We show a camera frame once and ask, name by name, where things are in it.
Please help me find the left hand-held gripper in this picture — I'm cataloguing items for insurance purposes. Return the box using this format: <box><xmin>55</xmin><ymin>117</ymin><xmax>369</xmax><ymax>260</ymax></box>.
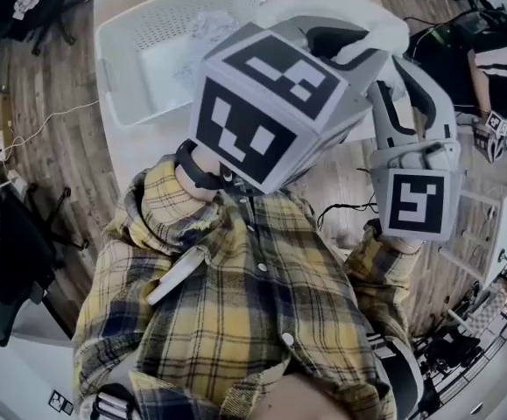
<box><xmin>189</xmin><ymin>14</ymin><xmax>391</xmax><ymax>194</ymax></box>

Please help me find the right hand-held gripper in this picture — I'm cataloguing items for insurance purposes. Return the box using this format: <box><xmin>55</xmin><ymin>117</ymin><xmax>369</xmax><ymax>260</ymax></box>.
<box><xmin>367</xmin><ymin>54</ymin><xmax>463</xmax><ymax>241</ymax></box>

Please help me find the white fluffy clothes garment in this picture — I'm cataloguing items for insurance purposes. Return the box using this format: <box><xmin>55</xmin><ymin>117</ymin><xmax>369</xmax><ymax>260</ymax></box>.
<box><xmin>256</xmin><ymin>0</ymin><xmax>412</xmax><ymax>95</ymax></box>

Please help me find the white plastic laundry basket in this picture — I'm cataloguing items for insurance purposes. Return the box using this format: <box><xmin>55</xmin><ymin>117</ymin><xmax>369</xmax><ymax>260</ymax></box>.
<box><xmin>95</xmin><ymin>0</ymin><xmax>266</xmax><ymax>130</ymax></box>

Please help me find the person's left forearm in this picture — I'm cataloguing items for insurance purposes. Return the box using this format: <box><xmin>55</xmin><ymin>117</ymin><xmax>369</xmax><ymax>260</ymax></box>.
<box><xmin>116</xmin><ymin>140</ymin><xmax>239</xmax><ymax>256</ymax></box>

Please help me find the person's right forearm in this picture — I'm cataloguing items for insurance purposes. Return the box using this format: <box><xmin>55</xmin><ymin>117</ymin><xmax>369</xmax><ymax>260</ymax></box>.
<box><xmin>345</xmin><ymin>219</ymin><xmax>426</xmax><ymax>291</ymax></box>

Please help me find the black and green chair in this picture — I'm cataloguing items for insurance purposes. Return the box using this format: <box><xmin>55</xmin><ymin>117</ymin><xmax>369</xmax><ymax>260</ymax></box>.
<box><xmin>404</xmin><ymin>10</ymin><xmax>499</xmax><ymax>116</ymax></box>

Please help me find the grey checkered cloth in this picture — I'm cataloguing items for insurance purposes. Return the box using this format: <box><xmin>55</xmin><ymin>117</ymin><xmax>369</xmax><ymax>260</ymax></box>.
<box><xmin>465</xmin><ymin>293</ymin><xmax>506</xmax><ymax>339</ymax></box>

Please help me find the black wristband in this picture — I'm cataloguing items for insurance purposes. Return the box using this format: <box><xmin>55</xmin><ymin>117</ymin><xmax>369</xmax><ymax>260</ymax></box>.
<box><xmin>176</xmin><ymin>141</ymin><xmax>233</xmax><ymax>191</ymax></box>

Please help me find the person's yellow plaid shirt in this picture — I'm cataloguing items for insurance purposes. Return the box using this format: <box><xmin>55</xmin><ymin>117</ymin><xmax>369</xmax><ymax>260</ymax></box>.
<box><xmin>72</xmin><ymin>159</ymin><xmax>425</xmax><ymax>420</ymax></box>

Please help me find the white flat pocket device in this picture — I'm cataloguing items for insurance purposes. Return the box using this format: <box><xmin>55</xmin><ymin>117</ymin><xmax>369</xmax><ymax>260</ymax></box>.
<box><xmin>146</xmin><ymin>247</ymin><xmax>206</xmax><ymax>306</ymax></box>

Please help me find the pink and white cloth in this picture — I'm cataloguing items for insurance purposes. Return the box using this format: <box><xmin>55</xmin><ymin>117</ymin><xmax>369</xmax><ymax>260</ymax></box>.
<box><xmin>13</xmin><ymin>0</ymin><xmax>43</xmax><ymax>20</ymax></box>

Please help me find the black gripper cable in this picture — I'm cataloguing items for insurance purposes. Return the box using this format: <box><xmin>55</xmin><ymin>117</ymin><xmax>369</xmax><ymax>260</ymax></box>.
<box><xmin>318</xmin><ymin>190</ymin><xmax>384</xmax><ymax>231</ymax></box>

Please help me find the long white floor cable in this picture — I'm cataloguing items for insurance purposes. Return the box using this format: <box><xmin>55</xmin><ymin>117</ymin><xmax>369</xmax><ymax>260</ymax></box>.
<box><xmin>3</xmin><ymin>100</ymin><xmax>101</xmax><ymax>153</ymax></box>

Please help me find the black strap with buckle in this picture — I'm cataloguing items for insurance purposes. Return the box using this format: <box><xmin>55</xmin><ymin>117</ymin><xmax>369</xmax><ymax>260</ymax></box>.
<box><xmin>89</xmin><ymin>382</ymin><xmax>138</xmax><ymax>420</ymax></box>

